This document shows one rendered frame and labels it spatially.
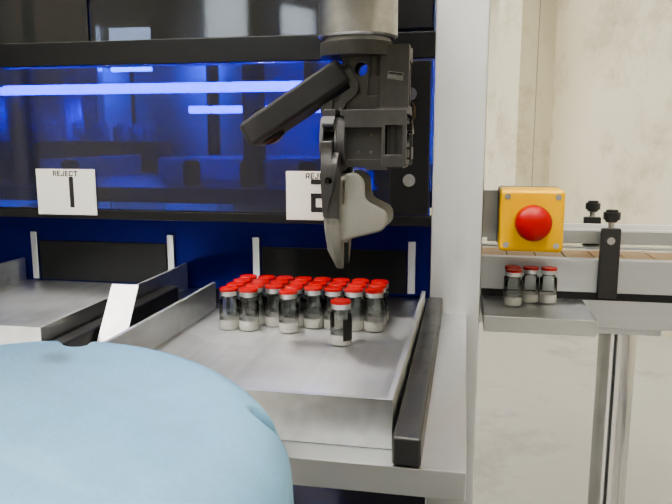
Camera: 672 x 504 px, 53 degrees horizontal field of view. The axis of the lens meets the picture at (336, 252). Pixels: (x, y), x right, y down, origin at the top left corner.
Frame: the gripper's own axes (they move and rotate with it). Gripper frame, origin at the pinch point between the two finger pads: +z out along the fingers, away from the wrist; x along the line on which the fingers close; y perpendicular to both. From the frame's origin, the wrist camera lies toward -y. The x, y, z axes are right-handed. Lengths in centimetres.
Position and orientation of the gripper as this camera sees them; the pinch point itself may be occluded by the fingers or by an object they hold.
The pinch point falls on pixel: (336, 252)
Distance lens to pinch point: 67.6
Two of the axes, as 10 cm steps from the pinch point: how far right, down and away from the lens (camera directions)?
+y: 9.8, 0.3, -1.9
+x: 1.9, -1.6, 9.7
